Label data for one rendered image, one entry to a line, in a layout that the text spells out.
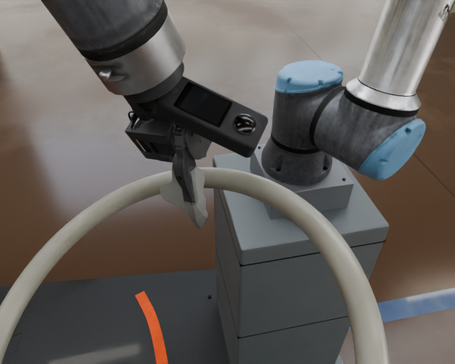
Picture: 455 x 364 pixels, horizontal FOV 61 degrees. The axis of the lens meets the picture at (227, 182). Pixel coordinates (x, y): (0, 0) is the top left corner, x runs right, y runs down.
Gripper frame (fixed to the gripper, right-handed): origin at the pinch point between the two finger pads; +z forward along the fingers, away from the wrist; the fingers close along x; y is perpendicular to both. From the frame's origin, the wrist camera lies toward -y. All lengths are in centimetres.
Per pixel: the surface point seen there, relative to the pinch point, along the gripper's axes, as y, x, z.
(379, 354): -22.8, 16.0, -1.7
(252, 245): 11.5, -7.8, 42.0
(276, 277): 8, -6, 57
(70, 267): 128, 2, 106
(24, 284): 21.8, 22.0, -1.5
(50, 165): 200, -56, 113
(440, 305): -37, -44, 157
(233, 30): 205, -326, 210
